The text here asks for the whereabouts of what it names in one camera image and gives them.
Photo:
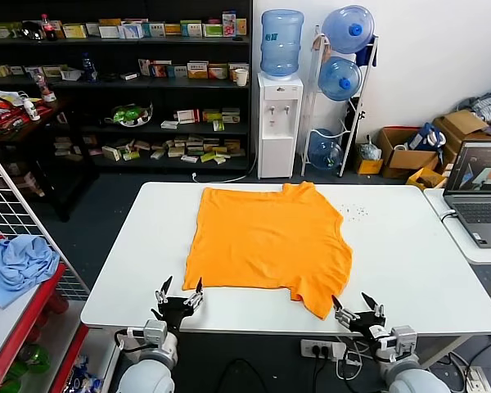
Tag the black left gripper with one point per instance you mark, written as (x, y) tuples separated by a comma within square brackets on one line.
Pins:
[(176, 311)]

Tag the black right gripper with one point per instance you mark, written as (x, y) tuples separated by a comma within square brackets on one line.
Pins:
[(364, 323)]

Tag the orange t-shirt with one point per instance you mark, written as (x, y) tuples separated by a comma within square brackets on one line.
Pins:
[(262, 241)]

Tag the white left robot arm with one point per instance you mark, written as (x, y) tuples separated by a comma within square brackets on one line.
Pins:
[(147, 376)]

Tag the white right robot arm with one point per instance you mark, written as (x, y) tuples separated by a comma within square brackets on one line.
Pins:
[(413, 380)]

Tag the grey clothes pile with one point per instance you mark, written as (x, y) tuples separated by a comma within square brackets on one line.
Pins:
[(489, 108)]

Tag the white plug adapter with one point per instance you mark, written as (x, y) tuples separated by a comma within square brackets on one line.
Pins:
[(353, 358)]

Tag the white power strip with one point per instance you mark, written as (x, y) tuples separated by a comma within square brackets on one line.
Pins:
[(311, 348), (478, 378)]

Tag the large white table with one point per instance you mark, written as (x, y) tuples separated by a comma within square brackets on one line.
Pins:
[(413, 245)]

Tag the blue white snack bag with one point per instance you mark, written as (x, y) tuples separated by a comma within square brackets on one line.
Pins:
[(84, 374)]

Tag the small white side table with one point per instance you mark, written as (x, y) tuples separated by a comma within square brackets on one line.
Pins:
[(474, 254)]

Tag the small yellow box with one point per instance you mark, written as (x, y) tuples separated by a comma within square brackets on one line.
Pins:
[(370, 167)]

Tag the pile of small medicine boxes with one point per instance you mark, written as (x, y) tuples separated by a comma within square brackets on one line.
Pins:
[(188, 149)]

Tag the flat yellow cardboard box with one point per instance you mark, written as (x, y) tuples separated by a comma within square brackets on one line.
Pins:
[(427, 178)]

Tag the red metal cart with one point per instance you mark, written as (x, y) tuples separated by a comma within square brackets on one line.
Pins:
[(28, 323)]

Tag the green bottle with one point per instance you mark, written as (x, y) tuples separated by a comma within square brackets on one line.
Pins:
[(34, 358)]

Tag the grey laptop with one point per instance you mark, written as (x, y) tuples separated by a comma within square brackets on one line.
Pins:
[(483, 213)]

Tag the open brown cardboard box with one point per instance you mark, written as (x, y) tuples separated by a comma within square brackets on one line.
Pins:
[(409, 161)]

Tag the light blue crumpled cloth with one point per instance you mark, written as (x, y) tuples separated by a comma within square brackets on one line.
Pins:
[(20, 266)]

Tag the clear plastic bag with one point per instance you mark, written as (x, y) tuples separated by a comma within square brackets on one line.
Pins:
[(370, 149)]

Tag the blue water jug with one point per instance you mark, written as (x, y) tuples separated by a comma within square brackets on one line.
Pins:
[(337, 79), (343, 30), (281, 45), (325, 151)]

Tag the white metal jug rack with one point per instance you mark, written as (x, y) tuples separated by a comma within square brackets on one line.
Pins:
[(350, 141)]

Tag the small green box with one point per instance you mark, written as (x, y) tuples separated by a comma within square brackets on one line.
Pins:
[(217, 125)]

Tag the white water dispenser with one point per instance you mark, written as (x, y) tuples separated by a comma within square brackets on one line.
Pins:
[(275, 147)]

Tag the white red medicine box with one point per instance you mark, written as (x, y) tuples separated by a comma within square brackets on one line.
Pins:
[(187, 116)]

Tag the yellow green medicine box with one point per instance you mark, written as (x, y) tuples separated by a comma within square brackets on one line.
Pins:
[(212, 115)]

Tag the bowl of green snack bags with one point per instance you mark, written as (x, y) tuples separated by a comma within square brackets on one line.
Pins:
[(129, 115)]

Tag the stacked pale medicine boxes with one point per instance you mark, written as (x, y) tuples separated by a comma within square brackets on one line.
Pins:
[(231, 115)]

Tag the stack of pink boxes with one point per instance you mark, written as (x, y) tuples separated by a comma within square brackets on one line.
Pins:
[(28, 182)]

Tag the stack of brown boxes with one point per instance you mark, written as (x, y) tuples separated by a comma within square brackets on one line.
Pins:
[(63, 145)]

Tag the black tripod stand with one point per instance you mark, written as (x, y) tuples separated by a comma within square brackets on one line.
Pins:
[(361, 115)]

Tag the black shelf unit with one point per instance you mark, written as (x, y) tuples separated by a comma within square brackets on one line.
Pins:
[(106, 96)]

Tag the large brown cardboard box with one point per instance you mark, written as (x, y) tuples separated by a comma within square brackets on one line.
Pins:
[(462, 123)]

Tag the blue white box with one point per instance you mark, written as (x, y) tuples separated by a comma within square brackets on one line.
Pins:
[(131, 30), (177, 72)]

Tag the small white box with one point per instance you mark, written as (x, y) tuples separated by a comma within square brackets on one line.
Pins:
[(129, 76)]

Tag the yellow white medicine box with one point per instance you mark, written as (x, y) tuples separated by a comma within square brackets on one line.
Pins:
[(197, 70)]

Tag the white paper cup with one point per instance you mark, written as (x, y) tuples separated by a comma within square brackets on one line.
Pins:
[(241, 78)]

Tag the orange white box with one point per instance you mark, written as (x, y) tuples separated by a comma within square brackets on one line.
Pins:
[(159, 69)]

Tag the orange medicine box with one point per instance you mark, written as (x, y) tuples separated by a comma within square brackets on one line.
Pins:
[(217, 72)]

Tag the tall white pink box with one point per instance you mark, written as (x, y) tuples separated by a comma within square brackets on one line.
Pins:
[(144, 67)]

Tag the pale yellow box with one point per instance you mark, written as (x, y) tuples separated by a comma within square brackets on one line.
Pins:
[(231, 69)]

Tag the blue plastic bottle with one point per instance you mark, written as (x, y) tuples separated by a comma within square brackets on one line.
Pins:
[(88, 67)]

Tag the open white box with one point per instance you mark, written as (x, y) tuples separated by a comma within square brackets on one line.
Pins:
[(70, 74)]

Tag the pile of snack packets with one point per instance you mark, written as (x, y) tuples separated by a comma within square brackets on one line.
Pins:
[(4, 118)]

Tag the pink plastic bottle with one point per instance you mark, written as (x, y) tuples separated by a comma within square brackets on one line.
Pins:
[(44, 84)]

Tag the dark blue hanging cloth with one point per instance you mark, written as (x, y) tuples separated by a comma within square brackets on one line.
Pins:
[(368, 53)]

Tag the teal white box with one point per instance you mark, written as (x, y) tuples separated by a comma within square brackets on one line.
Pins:
[(154, 29)]

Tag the green white box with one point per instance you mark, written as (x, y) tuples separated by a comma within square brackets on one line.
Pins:
[(213, 30)]

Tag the beige hanging cloth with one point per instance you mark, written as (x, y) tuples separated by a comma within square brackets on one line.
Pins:
[(323, 45)]

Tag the white box yellow lid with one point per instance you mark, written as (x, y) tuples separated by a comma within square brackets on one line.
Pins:
[(109, 30)]

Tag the tall pink blue box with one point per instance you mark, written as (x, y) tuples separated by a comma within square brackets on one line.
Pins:
[(229, 24)]

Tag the small orange box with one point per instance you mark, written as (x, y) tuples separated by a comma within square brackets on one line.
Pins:
[(241, 26)]

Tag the yellow white flat box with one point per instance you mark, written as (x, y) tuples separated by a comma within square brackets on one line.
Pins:
[(74, 30)]

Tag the cola bottle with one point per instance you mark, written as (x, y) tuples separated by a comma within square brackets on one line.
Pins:
[(50, 28)]

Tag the shiny black helmet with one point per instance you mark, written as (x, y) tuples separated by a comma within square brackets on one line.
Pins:
[(32, 30)]

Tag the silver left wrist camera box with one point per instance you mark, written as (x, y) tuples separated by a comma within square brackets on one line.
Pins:
[(155, 333)]

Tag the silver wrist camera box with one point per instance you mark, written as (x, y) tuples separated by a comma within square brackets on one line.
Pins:
[(155, 333), (403, 340)]

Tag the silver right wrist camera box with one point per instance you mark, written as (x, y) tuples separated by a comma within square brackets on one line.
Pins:
[(403, 340)]

